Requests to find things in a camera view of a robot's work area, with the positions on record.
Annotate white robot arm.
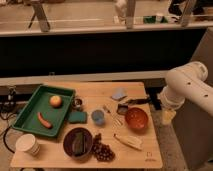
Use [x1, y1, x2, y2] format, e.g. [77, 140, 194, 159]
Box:
[159, 61, 213, 125]

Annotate blue plastic cup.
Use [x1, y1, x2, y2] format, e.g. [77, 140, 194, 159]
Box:
[91, 110, 105, 126]

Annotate white paper cup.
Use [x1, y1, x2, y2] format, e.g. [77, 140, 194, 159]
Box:
[15, 134, 40, 155]

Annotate orange-red bowl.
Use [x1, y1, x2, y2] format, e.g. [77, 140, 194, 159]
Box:
[125, 107, 149, 131]

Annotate bunch of dark grapes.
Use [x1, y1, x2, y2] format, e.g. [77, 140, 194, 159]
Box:
[92, 134, 115, 162]

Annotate small metal can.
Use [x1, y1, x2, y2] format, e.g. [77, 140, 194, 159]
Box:
[72, 97, 83, 111]

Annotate green sponge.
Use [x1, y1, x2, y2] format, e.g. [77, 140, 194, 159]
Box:
[68, 111, 87, 123]

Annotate yellow-red apple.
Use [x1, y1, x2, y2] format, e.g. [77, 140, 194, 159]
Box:
[49, 95, 62, 108]

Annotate orange sausage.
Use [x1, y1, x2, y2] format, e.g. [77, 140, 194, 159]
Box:
[37, 112, 52, 129]

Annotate green plastic tray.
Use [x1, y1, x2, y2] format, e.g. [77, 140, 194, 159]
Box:
[13, 85, 75, 137]

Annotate black-handled tool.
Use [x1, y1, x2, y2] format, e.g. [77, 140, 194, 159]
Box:
[124, 98, 151, 105]

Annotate black cables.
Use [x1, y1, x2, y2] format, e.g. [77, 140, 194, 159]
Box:
[0, 85, 21, 154]

